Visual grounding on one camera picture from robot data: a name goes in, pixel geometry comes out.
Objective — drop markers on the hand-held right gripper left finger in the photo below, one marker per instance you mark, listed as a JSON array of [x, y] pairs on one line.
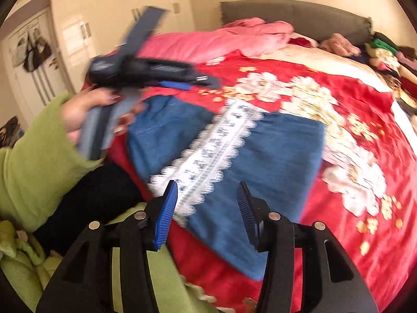
[[166, 218]]

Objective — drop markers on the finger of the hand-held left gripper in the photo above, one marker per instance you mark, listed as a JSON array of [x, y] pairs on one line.
[[177, 85]]

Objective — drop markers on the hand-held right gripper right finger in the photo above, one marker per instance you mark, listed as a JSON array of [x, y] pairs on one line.
[[247, 216]]

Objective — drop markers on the blue denim skirt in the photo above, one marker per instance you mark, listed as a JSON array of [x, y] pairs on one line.
[[277, 156]]

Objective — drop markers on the person's left forearm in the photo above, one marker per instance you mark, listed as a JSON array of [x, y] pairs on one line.
[[39, 169]]

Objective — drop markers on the person's left hand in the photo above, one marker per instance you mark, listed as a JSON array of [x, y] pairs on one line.
[[79, 112]]

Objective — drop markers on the pink quilt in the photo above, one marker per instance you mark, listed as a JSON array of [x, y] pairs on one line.
[[211, 42]]

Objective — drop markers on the cream wardrobe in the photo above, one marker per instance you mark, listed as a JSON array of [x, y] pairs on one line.
[[107, 6]]

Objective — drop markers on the person's black-clad leg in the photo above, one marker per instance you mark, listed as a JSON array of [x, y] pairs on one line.
[[97, 195]]

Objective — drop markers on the white door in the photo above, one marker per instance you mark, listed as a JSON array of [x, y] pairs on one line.
[[42, 84]]

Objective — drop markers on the hanging bags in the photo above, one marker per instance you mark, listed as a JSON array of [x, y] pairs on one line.
[[34, 52]]

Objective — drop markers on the dark red garment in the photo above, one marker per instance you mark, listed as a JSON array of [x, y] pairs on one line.
[[301, 41]]

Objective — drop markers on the grey upholstered headboard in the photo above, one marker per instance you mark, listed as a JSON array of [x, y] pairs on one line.
[[293, 16]]

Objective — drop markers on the dark patterned bag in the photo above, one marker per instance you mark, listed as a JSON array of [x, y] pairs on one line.
[[9, 132]]

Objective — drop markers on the green fleece jacket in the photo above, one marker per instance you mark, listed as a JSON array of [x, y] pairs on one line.
[[26, 267]]

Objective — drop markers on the red floral bedspread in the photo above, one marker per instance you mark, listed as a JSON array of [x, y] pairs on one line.
[[358, 97]]

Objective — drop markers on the pink fuzzy garment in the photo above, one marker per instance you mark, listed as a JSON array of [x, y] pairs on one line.
[[340, 45]]

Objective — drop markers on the pile of folded clothes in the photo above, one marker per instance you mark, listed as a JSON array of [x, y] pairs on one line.
[[394, 62]]

